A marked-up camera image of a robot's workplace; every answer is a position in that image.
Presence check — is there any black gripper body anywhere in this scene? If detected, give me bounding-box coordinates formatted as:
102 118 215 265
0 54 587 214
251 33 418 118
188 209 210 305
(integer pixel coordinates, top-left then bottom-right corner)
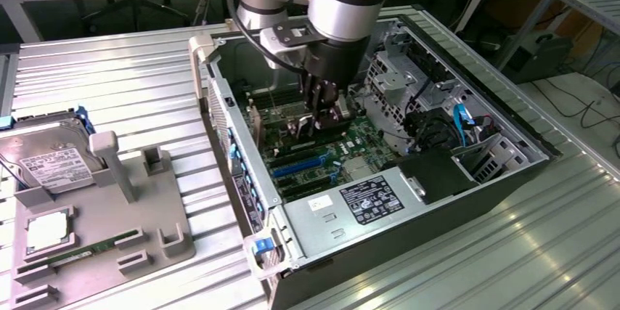
303 33 374 88

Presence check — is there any graphics card with black shroud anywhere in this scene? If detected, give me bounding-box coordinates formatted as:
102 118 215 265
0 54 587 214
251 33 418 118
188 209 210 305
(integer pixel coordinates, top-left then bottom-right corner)
246 104 352 146

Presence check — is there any metal socket cover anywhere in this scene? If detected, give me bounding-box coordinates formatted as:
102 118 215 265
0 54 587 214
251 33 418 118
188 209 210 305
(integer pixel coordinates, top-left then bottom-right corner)
336 94 356 119

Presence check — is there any black RAM slot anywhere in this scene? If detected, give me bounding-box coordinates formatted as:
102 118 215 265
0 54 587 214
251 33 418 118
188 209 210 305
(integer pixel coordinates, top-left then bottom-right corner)
248 91 304 107
244 84 304 99
250 96 304 112
247 88 304 103

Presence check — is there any tall silver disk bay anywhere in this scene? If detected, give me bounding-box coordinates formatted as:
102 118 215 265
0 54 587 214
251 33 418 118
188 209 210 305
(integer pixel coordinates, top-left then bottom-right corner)
363 50 424 144

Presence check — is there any green Dell motherboard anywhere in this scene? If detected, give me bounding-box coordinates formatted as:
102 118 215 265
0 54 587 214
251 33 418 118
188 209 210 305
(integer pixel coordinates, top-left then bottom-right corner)
239 79 403 204

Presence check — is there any green RAM stick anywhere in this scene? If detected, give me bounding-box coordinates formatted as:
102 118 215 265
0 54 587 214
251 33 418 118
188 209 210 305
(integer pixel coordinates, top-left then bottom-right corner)
16 228 140 274
279 139 340 155

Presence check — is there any long black expansion slot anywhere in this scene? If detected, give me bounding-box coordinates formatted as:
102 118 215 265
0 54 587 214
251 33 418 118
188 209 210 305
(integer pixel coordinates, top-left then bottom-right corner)
271 150 327 170

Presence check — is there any blue expansion slot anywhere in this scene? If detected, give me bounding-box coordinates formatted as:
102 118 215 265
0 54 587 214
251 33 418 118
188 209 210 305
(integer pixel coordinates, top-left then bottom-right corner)
271 155 324 178

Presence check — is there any silver chipset heatsink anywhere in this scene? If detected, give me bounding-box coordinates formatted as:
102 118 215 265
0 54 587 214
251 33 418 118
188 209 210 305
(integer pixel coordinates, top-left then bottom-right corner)
346 159 378 177

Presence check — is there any short black expansion slot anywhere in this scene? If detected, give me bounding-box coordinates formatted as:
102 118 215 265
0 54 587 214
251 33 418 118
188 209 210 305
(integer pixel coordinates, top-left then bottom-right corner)
279 174 336 198

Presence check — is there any grey power supply unit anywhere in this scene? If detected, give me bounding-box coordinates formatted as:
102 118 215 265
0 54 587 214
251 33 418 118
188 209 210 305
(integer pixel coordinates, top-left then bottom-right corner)
283 168 428 264

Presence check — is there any low silver disk bay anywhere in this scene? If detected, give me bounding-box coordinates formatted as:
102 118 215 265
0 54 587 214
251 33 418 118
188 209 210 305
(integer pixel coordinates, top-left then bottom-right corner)
450 131 552 184

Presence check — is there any black box on floor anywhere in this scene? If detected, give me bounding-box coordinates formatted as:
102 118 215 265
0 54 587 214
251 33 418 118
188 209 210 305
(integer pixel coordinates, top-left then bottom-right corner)
503 32 576 84

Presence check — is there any black office chair base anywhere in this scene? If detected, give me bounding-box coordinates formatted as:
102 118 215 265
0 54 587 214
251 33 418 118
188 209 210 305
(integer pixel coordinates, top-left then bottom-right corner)
80 0 191 35

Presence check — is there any open black PC case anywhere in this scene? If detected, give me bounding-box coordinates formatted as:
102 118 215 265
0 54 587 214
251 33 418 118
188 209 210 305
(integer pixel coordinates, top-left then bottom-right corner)
187 4 566 310

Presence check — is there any grey parts rack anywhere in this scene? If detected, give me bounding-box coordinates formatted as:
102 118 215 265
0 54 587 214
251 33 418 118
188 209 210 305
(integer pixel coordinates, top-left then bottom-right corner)
10 130 198 310

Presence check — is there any silver hard disk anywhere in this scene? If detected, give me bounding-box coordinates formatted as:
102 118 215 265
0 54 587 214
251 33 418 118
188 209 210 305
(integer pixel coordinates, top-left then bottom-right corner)
0 117 98 195

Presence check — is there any CPU with silver lid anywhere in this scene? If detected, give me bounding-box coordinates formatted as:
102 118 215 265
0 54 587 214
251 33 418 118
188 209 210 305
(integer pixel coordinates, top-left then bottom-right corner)
23 211 72 253

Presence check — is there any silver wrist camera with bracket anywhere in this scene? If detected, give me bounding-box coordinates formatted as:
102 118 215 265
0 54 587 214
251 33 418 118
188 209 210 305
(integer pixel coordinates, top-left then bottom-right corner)
260 21 327 70

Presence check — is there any robot wrist cable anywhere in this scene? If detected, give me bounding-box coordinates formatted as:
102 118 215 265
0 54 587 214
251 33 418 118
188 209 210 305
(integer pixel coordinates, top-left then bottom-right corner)
226 0 311 72

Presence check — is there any black wire bundle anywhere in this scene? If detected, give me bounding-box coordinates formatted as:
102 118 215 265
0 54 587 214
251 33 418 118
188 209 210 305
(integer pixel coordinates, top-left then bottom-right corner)
404 112 459 153

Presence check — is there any blue flat wire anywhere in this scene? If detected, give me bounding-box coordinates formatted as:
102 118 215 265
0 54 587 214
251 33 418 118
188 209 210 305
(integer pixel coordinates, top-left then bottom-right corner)
452 102 475 148

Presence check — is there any black plastic air duct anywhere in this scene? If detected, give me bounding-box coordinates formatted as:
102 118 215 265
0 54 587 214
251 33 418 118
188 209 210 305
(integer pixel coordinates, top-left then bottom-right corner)
382 148 479 205

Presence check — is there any grey aluminium frame post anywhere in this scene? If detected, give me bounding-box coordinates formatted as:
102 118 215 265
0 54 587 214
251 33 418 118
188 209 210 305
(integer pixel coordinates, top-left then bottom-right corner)
0 43 22 118

